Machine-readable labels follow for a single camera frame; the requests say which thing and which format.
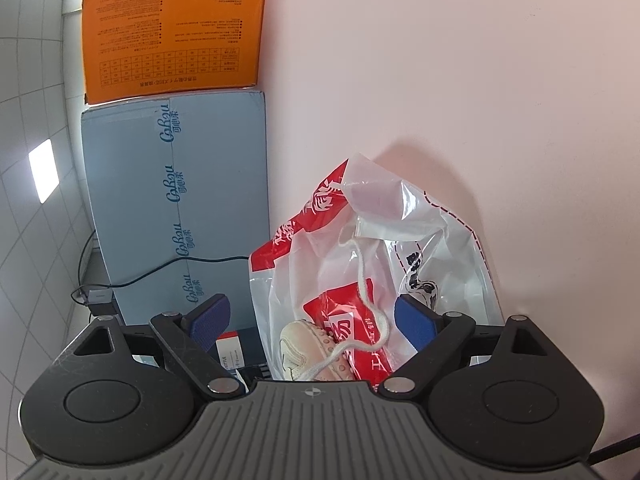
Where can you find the light blue cardboard box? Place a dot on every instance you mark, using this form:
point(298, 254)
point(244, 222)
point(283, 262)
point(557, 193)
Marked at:
point(178, 192)

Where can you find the white sneaker with stripes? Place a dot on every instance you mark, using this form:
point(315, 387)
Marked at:
point(304, 345)

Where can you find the white shoelace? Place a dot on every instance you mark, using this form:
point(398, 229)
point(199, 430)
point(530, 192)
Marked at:
point(356, 328)

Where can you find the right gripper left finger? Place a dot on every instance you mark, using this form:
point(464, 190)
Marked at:
point(187, 339)

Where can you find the orange cardboard box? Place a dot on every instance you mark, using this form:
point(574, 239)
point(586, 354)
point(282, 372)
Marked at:
point(133, 48)

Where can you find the black power strip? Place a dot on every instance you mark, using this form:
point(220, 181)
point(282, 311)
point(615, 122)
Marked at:
point(102, 302)

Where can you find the dark blue thermos bottle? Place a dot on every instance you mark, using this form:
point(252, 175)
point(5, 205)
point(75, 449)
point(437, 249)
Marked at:
point(239, 349)

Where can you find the red white plastic bag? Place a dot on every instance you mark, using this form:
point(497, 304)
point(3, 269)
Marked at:
point(411, 244)

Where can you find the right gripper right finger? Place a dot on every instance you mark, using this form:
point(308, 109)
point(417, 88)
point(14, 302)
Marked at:
point(438, 339)

